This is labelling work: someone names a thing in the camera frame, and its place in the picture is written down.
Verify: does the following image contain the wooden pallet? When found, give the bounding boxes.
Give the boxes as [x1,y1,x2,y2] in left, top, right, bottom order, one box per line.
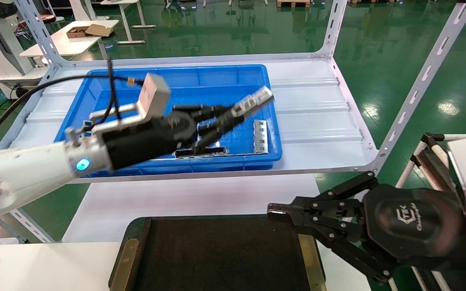
[277,0,311,8]

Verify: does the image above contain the perforated silver metal rail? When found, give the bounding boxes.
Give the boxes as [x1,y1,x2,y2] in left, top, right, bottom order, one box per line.
[233,86,275,118]

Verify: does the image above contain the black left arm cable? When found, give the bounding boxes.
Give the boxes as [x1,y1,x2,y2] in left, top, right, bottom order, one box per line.
[0,59,144,291]

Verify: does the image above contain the brown round stool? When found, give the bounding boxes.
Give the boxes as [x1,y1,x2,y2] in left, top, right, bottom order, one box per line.
[37,13,66,23]

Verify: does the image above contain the black cable coil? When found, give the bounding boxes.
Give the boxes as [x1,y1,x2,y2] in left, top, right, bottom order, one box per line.
[0,83,33,110]

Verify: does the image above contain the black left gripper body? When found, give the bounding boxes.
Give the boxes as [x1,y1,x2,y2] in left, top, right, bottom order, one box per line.
[102,111,199,170]

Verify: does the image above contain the black flat container tray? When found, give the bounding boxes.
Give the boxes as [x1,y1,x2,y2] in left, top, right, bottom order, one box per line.
[109,216,326,291]

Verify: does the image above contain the short silver metal bracket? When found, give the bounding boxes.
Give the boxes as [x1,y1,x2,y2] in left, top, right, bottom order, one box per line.
[253,120,268,154]

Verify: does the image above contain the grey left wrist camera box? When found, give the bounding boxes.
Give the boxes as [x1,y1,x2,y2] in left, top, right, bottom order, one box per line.
[65,73,172,136]

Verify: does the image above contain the white tube frame black clamps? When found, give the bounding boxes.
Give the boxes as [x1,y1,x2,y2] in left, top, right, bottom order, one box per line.
[395,133,460,192]

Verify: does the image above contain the large blue plastic bin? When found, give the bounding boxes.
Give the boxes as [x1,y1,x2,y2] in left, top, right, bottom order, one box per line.
[54,65,283,178]

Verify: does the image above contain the white slotted metal shelf rack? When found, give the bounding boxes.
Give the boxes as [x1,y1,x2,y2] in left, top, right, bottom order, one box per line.
[0,0,466,243]

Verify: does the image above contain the open cardboard box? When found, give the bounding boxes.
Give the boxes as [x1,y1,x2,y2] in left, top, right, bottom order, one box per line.
[66,23,113,39]

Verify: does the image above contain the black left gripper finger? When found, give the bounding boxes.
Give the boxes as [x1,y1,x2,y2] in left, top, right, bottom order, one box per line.
[195,115,246,154]
[172,104,246,122]

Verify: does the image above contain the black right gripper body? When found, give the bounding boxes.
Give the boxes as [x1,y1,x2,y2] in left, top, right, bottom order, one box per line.
[362,184,466,275]

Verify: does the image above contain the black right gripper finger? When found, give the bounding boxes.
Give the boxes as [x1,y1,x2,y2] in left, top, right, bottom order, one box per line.
[267,213,396,284]
[267,171,380,215]

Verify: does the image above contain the white table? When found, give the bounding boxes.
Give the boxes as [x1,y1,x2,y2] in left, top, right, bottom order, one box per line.
[19,19,119,61]
[100,0,157,45]

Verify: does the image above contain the flat dark metal strip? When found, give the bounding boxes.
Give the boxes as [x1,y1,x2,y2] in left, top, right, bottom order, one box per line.
[175,147,229,159]

